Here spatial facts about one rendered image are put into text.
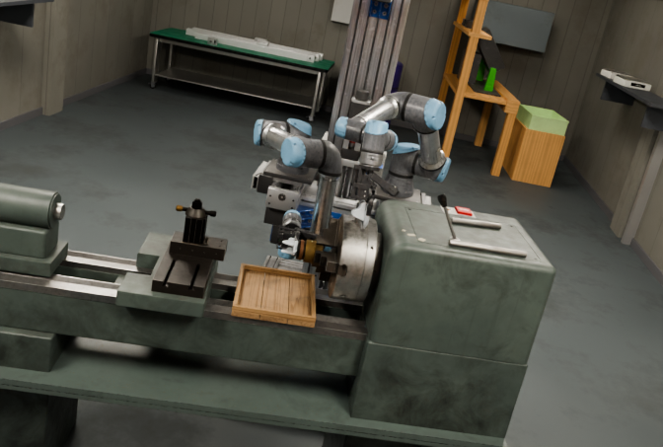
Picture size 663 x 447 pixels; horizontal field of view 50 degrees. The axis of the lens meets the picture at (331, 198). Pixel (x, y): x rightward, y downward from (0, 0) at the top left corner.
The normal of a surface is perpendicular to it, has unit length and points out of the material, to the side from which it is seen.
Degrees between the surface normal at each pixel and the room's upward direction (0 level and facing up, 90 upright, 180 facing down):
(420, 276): 90
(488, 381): 90
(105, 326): 90
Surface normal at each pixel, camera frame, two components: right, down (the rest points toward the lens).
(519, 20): -0.11, 0.31
